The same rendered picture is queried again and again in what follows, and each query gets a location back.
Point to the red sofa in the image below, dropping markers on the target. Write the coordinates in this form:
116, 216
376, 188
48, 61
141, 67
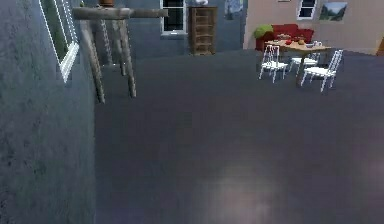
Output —
293, 31

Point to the brown wooden shelf unit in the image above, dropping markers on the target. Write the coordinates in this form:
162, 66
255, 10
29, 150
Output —
202, 30

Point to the white slatted chair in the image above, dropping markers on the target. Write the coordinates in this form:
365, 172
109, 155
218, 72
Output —
325, 71
305, 61
272, 65

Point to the white framed window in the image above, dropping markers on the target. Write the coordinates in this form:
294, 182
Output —
61, 36
173, 16
306, 8

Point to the green cushion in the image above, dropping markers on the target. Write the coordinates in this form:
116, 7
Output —
262, 30

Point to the white object on shelf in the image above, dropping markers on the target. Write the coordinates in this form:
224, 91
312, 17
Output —
201, 2

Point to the brown plate with food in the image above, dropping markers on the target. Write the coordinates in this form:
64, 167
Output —
283, 36

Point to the red round vegetable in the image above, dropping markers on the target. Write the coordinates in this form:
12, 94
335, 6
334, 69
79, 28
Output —
288, 42

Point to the light wooden dining table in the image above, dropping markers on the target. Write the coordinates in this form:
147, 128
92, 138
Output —
301, 48

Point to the grey wooden side table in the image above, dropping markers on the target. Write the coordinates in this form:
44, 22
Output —
113, 13

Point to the orange round food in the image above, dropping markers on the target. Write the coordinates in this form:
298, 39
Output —
301, 42

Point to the white bowl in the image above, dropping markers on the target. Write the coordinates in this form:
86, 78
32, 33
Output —
310, 45

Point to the brown plant pot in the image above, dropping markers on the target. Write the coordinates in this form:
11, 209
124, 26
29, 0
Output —
106, 2

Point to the brown wooden furniture edge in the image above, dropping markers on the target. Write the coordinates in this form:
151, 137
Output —
380, 46

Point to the blue framed wall picture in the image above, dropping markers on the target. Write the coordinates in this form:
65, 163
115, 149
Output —
233, 8

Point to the landscape wall picture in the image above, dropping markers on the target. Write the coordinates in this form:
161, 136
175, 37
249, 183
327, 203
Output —
332, 11

